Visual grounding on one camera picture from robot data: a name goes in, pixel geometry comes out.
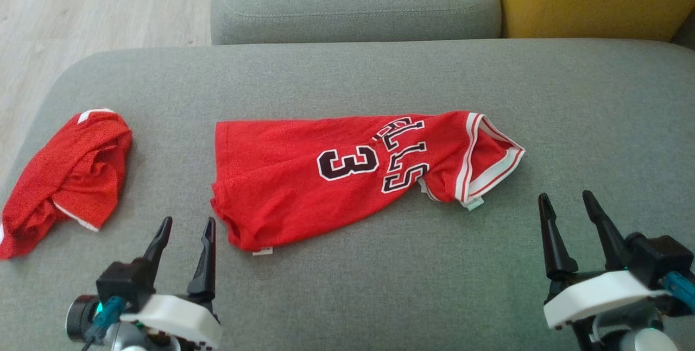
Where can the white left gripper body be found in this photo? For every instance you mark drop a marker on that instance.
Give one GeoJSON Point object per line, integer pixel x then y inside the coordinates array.
{"type": "Point", "coordinates": [174, 315]}

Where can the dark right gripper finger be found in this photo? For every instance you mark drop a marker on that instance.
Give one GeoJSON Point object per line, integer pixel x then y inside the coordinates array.
{"type": "Point", "coordinates": [611, 242]}
{"type": "Point", "coordinates": [554, 253]}

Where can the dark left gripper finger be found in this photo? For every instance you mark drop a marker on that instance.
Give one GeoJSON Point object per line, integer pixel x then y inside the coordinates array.
{"type": "Point", "coordinates": [158, 248]}
{"type": "Point", "coordinates": [205, 269]}

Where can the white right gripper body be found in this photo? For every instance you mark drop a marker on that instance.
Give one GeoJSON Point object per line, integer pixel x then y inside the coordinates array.
{"type": "Point", "coordinates": [597, 294]}

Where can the red Bulls basketball jersey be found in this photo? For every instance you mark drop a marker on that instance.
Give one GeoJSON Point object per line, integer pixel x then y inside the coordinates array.
{"type": "Point", "coordinates": [282, 188]}

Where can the red Bulls basketball shorts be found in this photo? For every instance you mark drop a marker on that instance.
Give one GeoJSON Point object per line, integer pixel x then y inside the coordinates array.
{"type": "Point", "coordinates": [76, 171]}

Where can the grey sofa seat cushion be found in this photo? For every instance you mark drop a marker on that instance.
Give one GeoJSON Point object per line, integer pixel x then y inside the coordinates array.
{"type": "Point", "coordinates": [380, 296]}

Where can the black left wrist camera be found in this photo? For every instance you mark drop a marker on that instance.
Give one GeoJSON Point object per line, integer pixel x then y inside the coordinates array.
{"type": "Point", "coordinates": [122, 283]}

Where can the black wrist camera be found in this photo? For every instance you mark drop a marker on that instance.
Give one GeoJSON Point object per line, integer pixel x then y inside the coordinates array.
{"type": "Point", "coordinates": [659, 256]}
{"type": "Point", "coordinates": [122, 283]}

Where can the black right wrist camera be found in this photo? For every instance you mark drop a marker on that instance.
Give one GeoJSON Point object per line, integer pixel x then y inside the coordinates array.
{"type": "Point", "coordinates": [659, 256]}

